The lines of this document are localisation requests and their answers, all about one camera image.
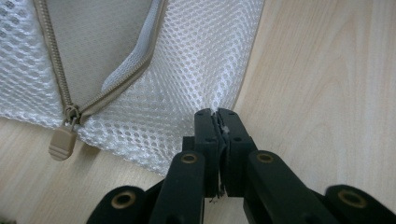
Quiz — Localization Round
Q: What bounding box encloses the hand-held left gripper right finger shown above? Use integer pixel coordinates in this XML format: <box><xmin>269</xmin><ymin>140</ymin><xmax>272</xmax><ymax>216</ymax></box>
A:
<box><xmin>218</xmin><ymin>107</ymin><xmax>341</xmax><ymax>224</ymax></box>

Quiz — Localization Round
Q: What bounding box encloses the white mesh laundry bag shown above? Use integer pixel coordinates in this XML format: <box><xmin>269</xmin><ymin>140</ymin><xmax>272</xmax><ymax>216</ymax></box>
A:
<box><xmin>0</xmin><ymin>0</ymin><xmax>266</xmax><ymax>177</ymax></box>

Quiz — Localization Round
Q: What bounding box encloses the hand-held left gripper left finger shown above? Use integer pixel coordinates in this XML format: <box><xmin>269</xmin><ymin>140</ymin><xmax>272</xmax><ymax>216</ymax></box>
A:
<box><xmin>148</xmin><ymin>107</ymin><xmax>226</xmax><ymax>224</ymax></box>

